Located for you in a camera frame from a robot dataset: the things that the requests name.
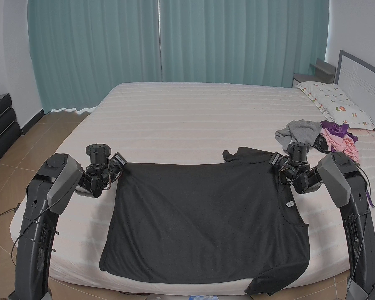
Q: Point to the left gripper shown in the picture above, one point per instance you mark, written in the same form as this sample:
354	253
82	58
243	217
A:
118	159

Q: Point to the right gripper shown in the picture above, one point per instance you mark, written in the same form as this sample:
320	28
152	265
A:
278	161

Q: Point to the black T-shirt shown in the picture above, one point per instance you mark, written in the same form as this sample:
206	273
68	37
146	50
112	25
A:
200	214

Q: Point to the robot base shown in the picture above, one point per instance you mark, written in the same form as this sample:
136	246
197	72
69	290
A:
203	298

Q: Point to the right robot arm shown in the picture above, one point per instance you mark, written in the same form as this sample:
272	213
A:
359	230

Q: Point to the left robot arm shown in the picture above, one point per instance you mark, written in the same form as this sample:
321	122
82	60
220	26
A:
34	230

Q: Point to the pile of clothes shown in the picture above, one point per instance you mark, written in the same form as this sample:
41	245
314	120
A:
340	142

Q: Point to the bed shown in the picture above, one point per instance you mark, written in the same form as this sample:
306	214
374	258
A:
190	111

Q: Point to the grey garment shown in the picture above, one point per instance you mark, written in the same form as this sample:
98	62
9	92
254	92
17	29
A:
303	130

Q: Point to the white printed pillow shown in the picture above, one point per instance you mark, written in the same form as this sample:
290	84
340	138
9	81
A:
334	102

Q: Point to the grey bedside table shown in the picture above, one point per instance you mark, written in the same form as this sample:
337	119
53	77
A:
323	67

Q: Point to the blue-green curtain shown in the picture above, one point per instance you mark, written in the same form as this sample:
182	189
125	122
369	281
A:
237	27
96	42

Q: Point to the black chest of drawers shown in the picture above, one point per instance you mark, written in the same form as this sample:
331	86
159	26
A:
0	123

